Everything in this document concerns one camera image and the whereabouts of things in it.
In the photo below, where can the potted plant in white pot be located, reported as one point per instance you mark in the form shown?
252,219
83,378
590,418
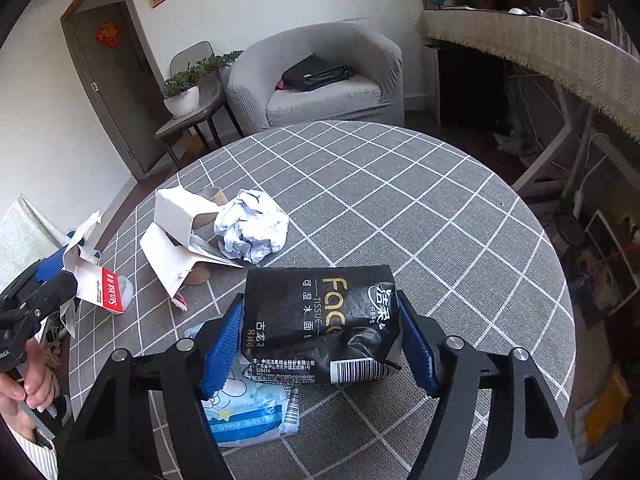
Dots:
182,102

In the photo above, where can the black tissue pack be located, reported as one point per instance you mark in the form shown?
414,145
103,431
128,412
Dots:
320,305

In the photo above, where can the white patterned tablecloth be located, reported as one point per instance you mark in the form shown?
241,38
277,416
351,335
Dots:
25,235

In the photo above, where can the white paper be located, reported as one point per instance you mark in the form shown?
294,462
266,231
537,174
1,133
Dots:
255,225

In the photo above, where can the black cabinet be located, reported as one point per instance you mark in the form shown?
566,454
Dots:
470,85

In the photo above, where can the printed picture board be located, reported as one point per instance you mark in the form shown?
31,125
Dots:
612,260

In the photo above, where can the wooden desk organizer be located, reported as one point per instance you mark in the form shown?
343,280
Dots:
592,5

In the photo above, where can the torn white cardboard box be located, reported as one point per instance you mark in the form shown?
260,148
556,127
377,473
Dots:
175,212

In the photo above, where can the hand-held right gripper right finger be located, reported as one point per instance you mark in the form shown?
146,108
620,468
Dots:
417,360

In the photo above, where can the person's left hand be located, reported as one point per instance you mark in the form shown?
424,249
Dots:
35,385

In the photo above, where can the person's left forearm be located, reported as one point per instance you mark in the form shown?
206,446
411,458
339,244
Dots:
37,460

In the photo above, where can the grey door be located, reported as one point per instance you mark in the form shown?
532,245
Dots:
120,100

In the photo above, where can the red door decoration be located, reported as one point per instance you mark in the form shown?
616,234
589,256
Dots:
109,34

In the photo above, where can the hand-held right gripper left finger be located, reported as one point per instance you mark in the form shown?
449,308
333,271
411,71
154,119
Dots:
222,355

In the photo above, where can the white desk frame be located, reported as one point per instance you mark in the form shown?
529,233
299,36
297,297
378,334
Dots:
555,145

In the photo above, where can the grey checked tablecloth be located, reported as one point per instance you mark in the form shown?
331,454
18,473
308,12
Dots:
400,210

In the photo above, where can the light blue tissue pack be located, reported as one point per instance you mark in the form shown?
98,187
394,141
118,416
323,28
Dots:
250,410

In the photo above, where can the red and white carton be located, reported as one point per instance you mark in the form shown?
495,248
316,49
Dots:
107,290

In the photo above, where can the grey dining chair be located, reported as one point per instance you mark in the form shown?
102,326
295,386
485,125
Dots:
192,122

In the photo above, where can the black handbag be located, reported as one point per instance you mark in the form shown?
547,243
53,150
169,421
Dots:
315,75

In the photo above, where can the grey armchair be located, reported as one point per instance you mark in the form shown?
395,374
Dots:
325,107

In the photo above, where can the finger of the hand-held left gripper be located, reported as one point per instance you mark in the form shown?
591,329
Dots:
40,295
55,262

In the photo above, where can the cream lace desk cloth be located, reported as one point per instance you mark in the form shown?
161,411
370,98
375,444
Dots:
575,55

